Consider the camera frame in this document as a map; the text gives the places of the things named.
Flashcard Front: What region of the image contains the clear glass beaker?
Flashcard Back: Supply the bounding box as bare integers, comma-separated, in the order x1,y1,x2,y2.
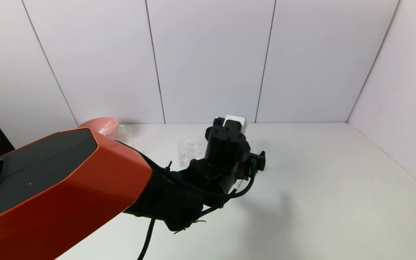
116,125,137,149

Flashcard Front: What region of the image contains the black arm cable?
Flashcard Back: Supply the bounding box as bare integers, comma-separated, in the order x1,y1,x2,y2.
138,155,257,260

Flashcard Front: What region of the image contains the pink plastic bowl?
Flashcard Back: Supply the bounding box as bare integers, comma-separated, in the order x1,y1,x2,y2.
76,117,119,140

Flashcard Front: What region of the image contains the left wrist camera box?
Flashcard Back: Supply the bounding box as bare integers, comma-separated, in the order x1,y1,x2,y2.
204,115,251,170

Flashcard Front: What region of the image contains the clear acrylic test tube rack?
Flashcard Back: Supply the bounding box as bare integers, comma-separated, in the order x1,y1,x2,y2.
162,135,208,168

